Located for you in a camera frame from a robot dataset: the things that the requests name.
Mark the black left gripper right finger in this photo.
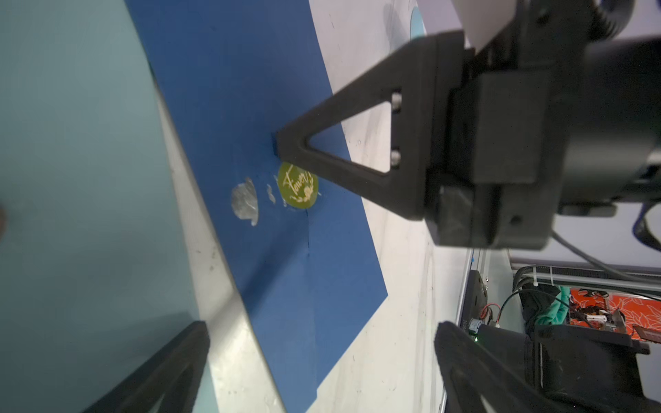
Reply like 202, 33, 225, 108
435, 322, 560, 412

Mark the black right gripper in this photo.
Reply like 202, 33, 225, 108
425, 1, 660, 250

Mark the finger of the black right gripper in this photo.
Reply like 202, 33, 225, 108
275, 30, 465, 220

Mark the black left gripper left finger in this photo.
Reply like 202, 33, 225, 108
85, 321, 210, 412

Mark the light teal envelope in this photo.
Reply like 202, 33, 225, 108
1, 1, 199, 412

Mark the dark blue envelope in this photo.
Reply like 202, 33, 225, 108
127, 1, 387, 412

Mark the small teal plastic tool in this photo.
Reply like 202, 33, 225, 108
409, 6, 426, 40

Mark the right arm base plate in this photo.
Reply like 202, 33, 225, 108
459, 269, 488, 331

